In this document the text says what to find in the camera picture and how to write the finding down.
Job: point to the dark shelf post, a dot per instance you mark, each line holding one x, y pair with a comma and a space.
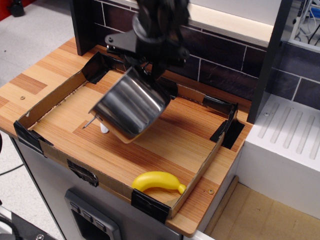
83, 25
266, 80

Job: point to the stainless steel pot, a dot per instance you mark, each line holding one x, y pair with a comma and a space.
131, 105

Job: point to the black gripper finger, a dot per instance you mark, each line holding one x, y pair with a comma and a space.
157, 70

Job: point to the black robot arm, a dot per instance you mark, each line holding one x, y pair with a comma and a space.
155, 37

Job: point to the dark left shelf post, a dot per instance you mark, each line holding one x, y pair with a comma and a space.
83, 25

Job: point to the white drainboard sink unit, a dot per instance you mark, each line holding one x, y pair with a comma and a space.
281, 155

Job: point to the cardboard fence with black tape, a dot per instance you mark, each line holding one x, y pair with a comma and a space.
182, 143

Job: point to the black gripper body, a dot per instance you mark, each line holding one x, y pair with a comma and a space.
136, 49

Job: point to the grey oven control panel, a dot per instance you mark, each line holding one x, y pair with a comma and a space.
91, 223

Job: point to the yellow toy banana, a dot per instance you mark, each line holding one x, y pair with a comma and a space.
158, 179

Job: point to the dark right shelf post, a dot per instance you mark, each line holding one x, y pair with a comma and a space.
266, 80

